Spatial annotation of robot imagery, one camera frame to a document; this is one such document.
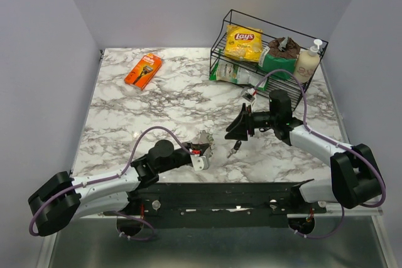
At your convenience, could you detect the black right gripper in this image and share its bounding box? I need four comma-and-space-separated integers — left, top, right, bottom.
225, 103, 278, 141

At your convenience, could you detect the steel key organizer red handle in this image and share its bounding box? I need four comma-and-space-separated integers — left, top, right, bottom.
193, 130, 214, 158

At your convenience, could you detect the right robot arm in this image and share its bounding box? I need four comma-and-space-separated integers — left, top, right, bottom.
225, 90, 385, 213

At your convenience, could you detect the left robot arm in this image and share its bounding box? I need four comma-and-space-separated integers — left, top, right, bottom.
28, 139, 210, 237

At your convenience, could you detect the black key tag with keys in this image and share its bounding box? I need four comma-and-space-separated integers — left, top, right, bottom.
227, 140, 242, 158

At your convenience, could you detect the green white snack bag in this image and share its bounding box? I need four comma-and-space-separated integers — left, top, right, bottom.
209, 61, 264, 87

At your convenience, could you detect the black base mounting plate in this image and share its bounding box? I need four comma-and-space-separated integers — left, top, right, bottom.
64, 181, 368, 228

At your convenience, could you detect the yellow Lays chips bag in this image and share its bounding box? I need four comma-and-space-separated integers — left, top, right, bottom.
224, 24, 263, 63

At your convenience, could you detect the green brown coffee bag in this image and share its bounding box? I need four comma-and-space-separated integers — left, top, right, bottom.
258, 36, 301, 80

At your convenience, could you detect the cream lotion pump bottle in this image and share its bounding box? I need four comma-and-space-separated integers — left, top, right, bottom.
293, 39, 323, 83

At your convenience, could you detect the orange razor box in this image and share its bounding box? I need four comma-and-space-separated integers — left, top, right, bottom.
124, 53, 163, 90

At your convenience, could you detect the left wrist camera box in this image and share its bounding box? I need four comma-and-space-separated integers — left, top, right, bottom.
190, 155, 210, 171

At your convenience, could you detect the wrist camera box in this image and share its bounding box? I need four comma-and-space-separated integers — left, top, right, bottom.
190, 155, 210, 171
241, 87, 257, 105

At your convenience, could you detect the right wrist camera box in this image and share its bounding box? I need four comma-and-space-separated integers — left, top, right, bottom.
241, 87, 257, 105

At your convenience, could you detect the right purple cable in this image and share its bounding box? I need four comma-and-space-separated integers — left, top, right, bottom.
251, 68, 386, 239

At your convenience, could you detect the purple cable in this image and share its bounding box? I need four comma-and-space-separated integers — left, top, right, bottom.
28, 126, 197, 241
251, 68, 386, 239

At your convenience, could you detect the black wire shelf rack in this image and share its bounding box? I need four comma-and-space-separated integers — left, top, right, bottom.
209, 9, 328, 108

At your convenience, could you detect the aluminium rail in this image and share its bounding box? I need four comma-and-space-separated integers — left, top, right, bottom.
72, 193, 382, 220

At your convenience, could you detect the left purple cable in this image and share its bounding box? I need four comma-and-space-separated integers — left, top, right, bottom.
28, 126, 197, 241

